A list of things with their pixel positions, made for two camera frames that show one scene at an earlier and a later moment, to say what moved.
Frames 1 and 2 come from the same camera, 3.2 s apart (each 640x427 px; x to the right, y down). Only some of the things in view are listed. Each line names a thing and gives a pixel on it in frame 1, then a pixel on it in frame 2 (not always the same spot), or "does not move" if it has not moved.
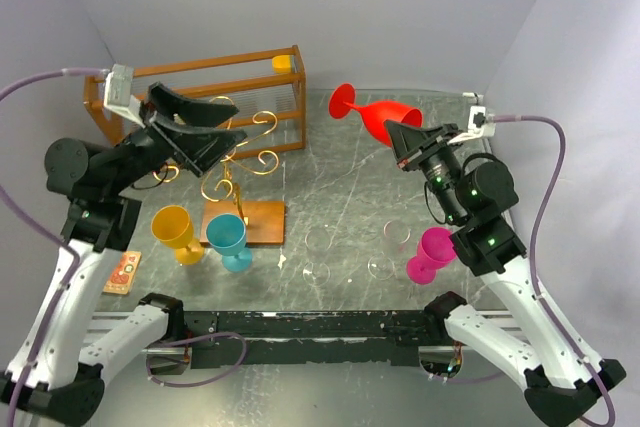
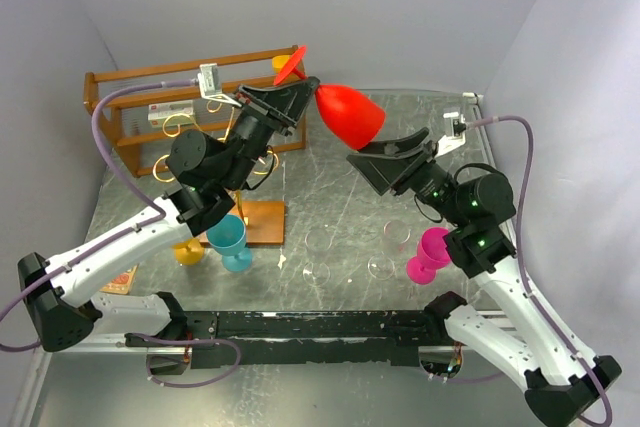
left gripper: x=199 y=148 -> x=282 y=108
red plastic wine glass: x=342 y=104 -> x=354 y=115
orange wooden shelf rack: x=264 y=86 does not move
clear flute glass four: x=381 y=267 does not move
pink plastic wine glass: x=435 y=251 does not move
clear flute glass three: x=316 y=274 does not move
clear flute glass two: x=319 y=238 does not move
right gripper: x=406 y=138 -> x=397 y=163
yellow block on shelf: x=281 y=64 does not move
